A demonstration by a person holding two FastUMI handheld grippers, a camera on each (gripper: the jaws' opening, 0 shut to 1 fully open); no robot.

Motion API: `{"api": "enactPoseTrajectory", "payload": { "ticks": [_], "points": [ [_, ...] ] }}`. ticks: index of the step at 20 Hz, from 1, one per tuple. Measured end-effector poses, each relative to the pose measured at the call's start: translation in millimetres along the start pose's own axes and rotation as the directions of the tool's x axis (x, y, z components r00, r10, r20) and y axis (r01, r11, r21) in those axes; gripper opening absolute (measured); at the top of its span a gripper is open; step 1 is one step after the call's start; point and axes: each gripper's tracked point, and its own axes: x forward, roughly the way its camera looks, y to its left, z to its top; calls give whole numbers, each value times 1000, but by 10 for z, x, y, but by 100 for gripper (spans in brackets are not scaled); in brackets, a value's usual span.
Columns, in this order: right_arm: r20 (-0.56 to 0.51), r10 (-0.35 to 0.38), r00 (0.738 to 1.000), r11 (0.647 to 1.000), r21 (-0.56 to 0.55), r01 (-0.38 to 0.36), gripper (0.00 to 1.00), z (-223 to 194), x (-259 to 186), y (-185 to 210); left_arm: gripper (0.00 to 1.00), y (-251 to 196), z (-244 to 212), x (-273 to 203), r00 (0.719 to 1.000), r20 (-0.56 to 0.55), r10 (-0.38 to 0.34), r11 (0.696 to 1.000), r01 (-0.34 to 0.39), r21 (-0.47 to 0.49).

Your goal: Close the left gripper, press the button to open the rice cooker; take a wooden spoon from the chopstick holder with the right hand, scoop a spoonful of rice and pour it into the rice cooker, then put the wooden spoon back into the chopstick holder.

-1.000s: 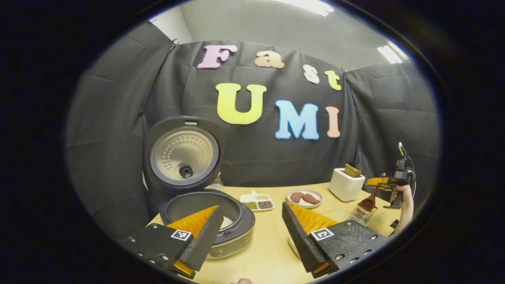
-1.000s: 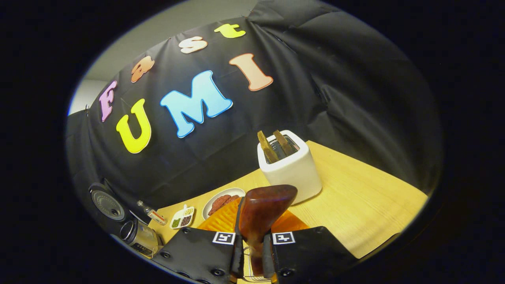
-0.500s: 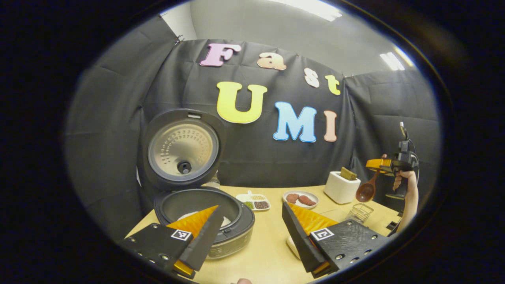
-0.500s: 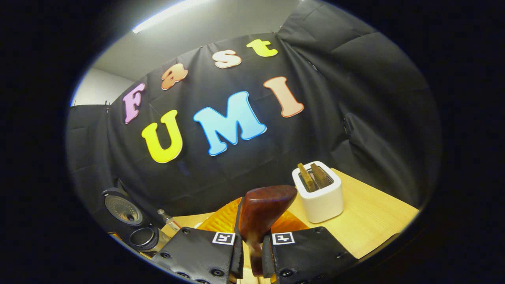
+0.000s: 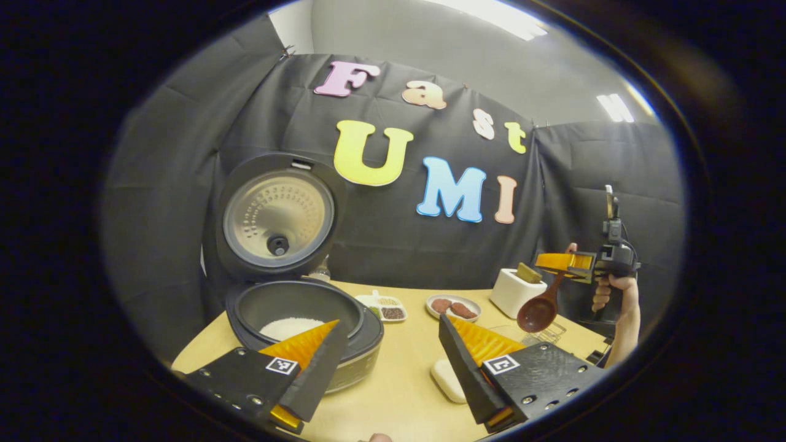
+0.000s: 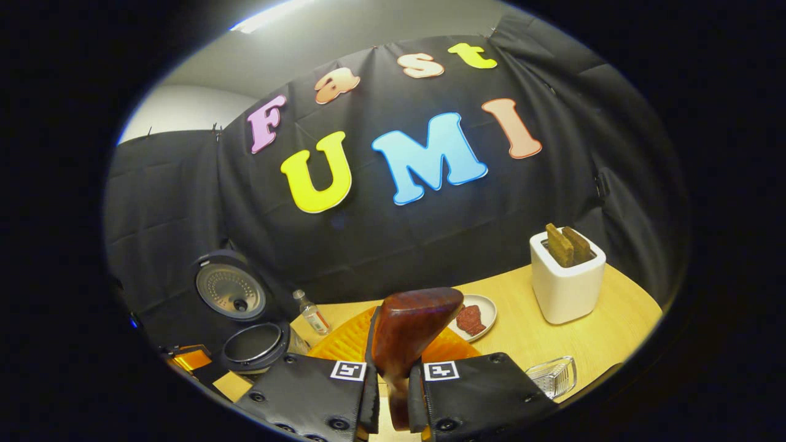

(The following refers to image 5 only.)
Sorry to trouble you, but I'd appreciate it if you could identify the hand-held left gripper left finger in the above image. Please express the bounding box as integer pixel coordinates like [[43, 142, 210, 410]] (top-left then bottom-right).
[[172, 319, 351, 435]]

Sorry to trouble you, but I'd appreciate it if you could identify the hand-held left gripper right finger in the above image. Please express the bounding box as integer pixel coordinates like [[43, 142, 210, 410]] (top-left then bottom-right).
[[438, 314, 609, 434]]

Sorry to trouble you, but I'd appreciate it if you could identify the brown wooden spoon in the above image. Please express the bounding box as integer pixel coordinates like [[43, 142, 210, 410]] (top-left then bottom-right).
[[516, 270, 569, 334]]

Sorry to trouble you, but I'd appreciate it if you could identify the white rice pile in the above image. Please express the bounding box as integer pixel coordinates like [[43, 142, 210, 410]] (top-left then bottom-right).
[[260, 317, 326, 342]]

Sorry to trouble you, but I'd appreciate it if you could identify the dark grey rice cooker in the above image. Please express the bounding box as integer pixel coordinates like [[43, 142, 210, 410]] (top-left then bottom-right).
[[215, 152, 385, 395]]

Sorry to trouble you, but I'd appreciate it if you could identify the metal wire chopstick holder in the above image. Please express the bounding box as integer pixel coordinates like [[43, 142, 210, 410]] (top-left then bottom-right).
[[521, 319, 567, 346]]

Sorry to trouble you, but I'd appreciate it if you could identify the white toaster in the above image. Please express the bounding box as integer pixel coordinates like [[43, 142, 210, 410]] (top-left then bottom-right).
[[489, 268, 548, 319]]

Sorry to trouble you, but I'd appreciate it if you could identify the round white plate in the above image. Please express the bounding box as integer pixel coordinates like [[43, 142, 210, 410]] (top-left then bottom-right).
[[425, 294, 482, 323]]

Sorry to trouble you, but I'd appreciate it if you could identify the white divided dish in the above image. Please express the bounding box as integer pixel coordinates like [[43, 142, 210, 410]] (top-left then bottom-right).
[[355, 290, 408, 324]]

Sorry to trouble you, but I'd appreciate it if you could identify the small glass bottle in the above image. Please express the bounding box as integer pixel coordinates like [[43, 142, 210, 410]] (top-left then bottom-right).
[[307, 255, 332, 283]]

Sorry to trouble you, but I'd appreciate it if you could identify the black backdrop cloth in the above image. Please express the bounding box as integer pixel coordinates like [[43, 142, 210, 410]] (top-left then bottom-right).
[[101, 15, 687, 363]]

